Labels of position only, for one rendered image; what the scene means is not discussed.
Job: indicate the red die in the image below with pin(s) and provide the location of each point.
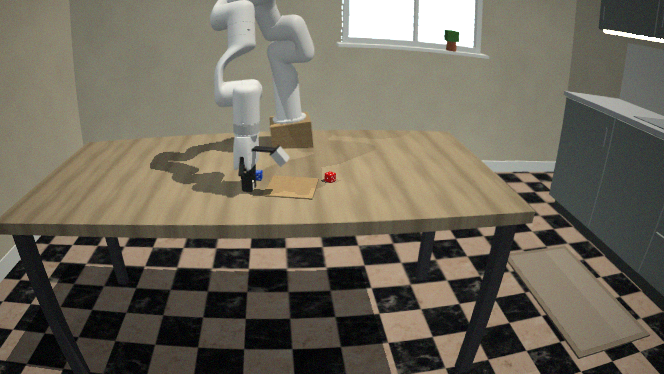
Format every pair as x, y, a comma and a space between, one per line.
330, 177

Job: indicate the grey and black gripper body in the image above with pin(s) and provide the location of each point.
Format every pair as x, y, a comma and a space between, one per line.
243, 145

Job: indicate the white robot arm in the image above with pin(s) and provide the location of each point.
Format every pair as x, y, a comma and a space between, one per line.
239, 16

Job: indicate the brown mat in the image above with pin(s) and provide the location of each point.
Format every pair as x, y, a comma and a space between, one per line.
291, 187

